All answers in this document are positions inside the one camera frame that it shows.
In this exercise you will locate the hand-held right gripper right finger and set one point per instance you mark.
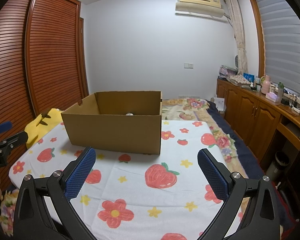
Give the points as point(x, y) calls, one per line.
point(212, 177)

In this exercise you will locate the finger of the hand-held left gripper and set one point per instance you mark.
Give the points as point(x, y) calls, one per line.
point(2, 127)
point(16, 141)

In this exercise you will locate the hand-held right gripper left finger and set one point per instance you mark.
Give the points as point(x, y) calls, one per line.
point(80, 173)

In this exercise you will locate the brown cardboard box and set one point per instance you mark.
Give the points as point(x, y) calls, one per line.
point(115, 132)

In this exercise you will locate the yellow plush pillow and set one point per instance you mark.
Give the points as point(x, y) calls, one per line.
point(40, 127)

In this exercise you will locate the dark blue sheet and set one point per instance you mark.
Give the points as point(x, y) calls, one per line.
point(230, 127)

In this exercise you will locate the strawberry printed blanket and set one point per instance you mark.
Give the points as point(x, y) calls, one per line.
point(140, 200)

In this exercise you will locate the grey trash bin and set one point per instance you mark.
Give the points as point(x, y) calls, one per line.
point(278, 166)

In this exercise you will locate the wooden cabinet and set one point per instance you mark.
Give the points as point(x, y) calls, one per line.
point(250, 115)

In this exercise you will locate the white paper bag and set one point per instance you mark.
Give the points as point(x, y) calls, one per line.
point(218, 104)

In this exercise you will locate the floral bedsheet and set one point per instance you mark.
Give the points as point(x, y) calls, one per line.
point(185, 108)

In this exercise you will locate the wooden louvered wardrobe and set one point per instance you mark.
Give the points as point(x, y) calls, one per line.
point(47, 50)

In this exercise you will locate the purple tissue box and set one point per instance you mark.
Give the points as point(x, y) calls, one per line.
point(273, 98)

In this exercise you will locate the folded floral cloth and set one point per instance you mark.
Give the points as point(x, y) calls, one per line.
point(237, 80)

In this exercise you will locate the pink thermos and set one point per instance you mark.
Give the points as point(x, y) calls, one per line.
point(265, 85)

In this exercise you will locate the blue box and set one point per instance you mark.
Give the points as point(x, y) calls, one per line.
point(248, 77)

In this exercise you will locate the white power strip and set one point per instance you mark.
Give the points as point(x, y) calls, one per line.
point(296, 110)

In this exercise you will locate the green bottle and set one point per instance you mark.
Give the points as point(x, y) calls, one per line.
point(280, 90)

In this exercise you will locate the small white fan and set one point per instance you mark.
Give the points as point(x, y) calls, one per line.
point(236, 62)

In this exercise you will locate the beige curtain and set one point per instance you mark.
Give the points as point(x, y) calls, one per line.
point(238, 30)

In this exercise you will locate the grey window blind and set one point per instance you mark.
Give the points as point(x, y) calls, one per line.
point(285, 45)

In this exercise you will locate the beige air conditioner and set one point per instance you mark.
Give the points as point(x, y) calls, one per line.
point(200, 5)

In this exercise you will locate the white wall switch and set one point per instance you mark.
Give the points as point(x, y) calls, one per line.
point(188, 65)

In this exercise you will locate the wooden window frame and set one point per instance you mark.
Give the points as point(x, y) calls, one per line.
point(258, 35)

